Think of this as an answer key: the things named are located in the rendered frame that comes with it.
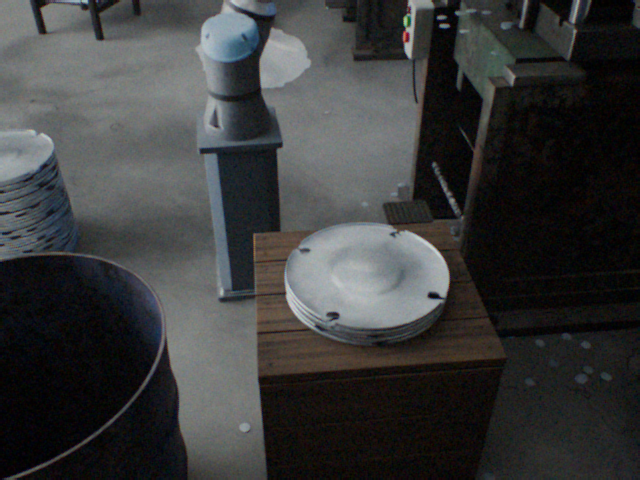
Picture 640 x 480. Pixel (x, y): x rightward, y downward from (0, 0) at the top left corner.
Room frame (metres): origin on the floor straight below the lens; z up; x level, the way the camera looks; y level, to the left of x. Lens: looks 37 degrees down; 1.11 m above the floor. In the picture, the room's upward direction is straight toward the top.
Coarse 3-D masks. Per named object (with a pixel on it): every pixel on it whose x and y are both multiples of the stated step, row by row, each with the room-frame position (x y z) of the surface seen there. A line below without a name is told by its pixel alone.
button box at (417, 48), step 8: (416, 0) 1.63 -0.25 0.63; (424, 0) 1.63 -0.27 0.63; (416, 8) 1.58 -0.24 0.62; (424, 8) 1.58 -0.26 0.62; (432, 8) 1.58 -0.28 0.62; (416, 16) 1.58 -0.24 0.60; (424, 16) 1.58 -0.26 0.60; (432, 16) 1.58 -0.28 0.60; (416, 24) 1.58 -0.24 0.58; (424, 24) 1.58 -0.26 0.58; (432, 24) 1.58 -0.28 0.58; (416, 32) 1.58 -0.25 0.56; (424, 32) 1.58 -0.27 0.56; (416, 40) 1.58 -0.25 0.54; (424, 40) 1.58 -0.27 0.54; (408, 48) 1.61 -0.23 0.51; (416, 48) 1.58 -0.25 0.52; (424, 48) 1.58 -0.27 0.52; (408, 56) 1.60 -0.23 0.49; (416, 56) 1.58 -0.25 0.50; (424, 56) 1.58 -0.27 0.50
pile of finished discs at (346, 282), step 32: (352, 224) 1.00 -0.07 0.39; (384, 224) 0.99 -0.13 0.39; (320, 256) 0.90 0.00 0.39; (352, 256) 0.89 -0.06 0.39; (384, 256) 0.89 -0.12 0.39; (416, 256) 0.90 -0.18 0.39; (288, 288) 0.81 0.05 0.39; (320, 288) 0.81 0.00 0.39; (352, 288) 0.81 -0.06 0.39; (384, 288) 0.81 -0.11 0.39; (416, 288) 0.81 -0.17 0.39; (320, 320) 0.74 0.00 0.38; (352, 320) 0.73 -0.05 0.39; (384, 320) 0.73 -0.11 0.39; (416, 320) 0.73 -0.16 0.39
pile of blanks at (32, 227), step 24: (48, 168) 1.41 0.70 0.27; (0, 192) 1.31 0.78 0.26; (24, 192) 1.34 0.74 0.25; (48, 192) 1.39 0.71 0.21; (0, 216) 1.30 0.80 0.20; (24, 216) 1.32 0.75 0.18; (48, 216) 1.38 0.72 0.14; (72, 216) 1.48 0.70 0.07; (0, 240) 1.30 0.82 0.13; (24, 240) 1.31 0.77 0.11; (48, 240) 1.37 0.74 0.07; (72, 240) 1.43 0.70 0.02
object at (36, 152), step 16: (0, 144) 1.50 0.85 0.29; (16, 144) 1.51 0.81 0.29; (32, 144) 1.51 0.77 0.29; (48, 144) 1.51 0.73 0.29; (0, 160) 1.41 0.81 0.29; (16, 160) 1.42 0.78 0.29; (32, 160) 1.42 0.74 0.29; (48, 160) 1.42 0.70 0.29; (0, 176) 1.34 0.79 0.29; (16, 176) 1.34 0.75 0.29
